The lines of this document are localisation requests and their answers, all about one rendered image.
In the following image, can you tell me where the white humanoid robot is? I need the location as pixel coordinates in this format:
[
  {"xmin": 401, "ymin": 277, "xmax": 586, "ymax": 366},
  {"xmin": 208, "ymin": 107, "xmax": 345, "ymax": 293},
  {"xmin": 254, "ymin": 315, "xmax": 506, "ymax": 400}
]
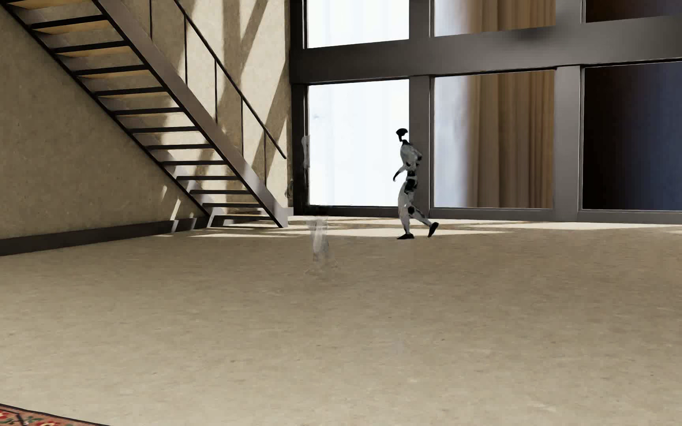
[{"xmin": 392, "ymin": 128, "xmax": 440, "ymax": 240}]

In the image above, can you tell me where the beige floor-length curtain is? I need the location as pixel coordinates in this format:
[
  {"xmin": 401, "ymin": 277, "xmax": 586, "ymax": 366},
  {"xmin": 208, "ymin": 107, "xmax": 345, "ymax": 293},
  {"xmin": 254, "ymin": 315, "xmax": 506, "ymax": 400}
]
[{"xmin": 472, "ymin": 0, "xmax": 556, "ymax": 209}]

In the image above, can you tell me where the dark metal open staircase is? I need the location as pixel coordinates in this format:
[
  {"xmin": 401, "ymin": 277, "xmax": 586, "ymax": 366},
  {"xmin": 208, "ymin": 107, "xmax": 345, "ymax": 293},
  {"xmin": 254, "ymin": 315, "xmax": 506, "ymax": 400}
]
[{"xmin": 0, "ymin": 0, "xmax": 294, "ymax": 228}]

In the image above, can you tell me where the dark grey window frame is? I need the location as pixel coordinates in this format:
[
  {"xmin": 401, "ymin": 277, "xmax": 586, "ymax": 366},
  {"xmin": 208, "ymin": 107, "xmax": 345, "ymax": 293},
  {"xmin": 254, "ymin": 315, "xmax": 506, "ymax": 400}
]
[{"xmin": 289, "ymin": 0, "xmax": 682, "ymax": 226}]

